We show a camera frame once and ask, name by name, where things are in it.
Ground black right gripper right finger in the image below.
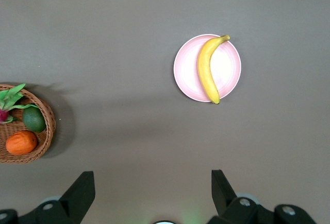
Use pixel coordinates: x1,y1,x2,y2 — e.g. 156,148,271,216
205,169,318,224

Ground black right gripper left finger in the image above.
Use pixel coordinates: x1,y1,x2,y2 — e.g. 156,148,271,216
0,170,96,224

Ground yellow banana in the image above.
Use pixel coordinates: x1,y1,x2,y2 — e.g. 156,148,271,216
196,35,231,105

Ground orange fruit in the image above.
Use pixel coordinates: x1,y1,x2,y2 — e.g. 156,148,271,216
5,130,39,156

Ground brown wicker basket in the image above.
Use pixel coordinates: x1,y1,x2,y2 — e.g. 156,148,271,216
0,83,57,165

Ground green avocado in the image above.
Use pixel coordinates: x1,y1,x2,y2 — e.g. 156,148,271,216
22,106,47,133

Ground pink dragon fruit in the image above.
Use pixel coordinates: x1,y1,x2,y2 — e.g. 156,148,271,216
0,82,40,125

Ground pink plate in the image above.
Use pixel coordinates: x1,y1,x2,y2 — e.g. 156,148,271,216
173,33,242,103

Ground brown table cloth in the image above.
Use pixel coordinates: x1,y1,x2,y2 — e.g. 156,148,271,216
0,0,330,224

